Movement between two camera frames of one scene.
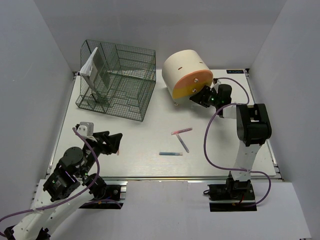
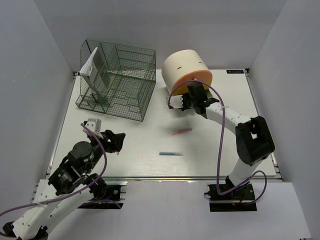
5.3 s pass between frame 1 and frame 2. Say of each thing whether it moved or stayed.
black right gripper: moved
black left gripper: stayed
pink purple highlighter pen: stayed
